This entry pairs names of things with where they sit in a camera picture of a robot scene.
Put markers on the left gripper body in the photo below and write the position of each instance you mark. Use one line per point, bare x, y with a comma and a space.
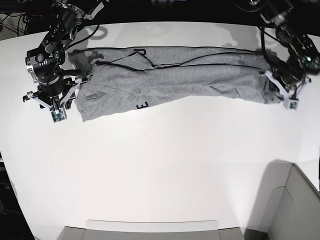
289, 74

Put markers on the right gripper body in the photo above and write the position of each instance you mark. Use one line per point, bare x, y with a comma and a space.
49, 93

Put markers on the grey T-shirt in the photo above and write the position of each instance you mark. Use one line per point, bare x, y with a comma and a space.
124, 79

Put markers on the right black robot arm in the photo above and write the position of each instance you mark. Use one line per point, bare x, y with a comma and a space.
44, 62

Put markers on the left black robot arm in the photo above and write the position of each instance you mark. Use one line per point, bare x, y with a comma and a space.
304, 58

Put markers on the grey bin right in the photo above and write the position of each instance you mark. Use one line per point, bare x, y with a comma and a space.
297, 216

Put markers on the grey bin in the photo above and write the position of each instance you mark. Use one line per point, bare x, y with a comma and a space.
297, 216
123, 230

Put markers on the grey bin front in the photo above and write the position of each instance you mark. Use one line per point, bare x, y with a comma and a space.
123, 230

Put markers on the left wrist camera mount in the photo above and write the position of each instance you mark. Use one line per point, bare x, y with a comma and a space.
290, 94

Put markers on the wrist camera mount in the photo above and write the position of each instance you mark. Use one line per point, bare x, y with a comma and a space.
290, 94
58, 111

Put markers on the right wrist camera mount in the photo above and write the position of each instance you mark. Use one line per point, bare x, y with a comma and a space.
58, 111

